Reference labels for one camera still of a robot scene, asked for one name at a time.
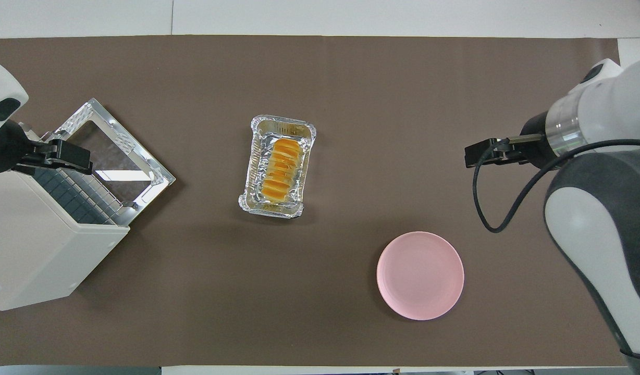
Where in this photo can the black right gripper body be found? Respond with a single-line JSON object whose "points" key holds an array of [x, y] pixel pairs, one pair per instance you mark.
{"points": [[540, 140]]}

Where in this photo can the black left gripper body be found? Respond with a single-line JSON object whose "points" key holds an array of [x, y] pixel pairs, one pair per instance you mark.
{"points": [[7, 148]]}

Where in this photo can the aluminium foil baking tray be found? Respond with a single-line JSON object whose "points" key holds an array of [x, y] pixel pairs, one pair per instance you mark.
{"points": [[255, 172]]}

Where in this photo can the sliced yellow bread loaf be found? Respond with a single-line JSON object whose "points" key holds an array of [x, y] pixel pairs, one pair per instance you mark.
{"points": [[282, 169]]}

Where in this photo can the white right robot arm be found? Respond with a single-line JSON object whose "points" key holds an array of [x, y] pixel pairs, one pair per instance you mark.
{"points": [[586, 234]]}

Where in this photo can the glass oven door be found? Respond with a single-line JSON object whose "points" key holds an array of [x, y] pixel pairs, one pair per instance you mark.
{"points": [[111, 156]]}

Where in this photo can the metal oven rack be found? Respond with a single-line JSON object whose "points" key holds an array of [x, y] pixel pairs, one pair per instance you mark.
{"points": [[80, 200]]}

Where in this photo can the cream toaster oven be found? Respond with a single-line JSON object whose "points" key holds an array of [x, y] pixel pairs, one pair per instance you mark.
{"points": [[33, 250]]}

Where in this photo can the pink round plate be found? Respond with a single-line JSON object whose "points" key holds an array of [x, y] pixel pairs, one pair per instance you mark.
{"points": [[420, 276]]}

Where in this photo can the brown table mat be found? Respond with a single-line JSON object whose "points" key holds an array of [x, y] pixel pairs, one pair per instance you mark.
{"points": [[325, 94]]}

